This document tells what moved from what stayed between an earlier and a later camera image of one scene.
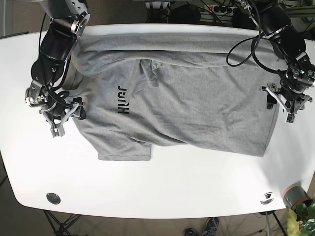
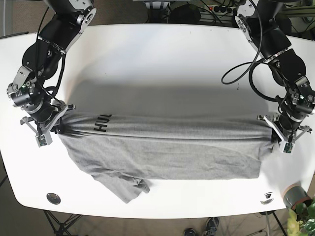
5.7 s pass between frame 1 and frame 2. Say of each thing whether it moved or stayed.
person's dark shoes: stayed
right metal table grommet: stayed
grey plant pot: stayed
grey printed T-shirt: moved
